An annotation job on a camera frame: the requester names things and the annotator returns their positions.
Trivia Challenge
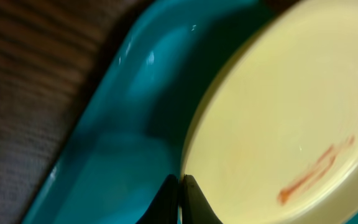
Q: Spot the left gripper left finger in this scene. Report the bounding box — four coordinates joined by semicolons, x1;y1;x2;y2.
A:
136;174;179;224

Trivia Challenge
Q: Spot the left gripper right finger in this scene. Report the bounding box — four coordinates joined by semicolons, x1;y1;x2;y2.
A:
181;175;222;224

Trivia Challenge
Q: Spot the yellow-green plate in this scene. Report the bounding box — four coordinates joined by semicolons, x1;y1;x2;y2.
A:
181;0;358;223

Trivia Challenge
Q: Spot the blue plastic tray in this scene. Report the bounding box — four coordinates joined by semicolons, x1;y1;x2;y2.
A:
22;0;358;224

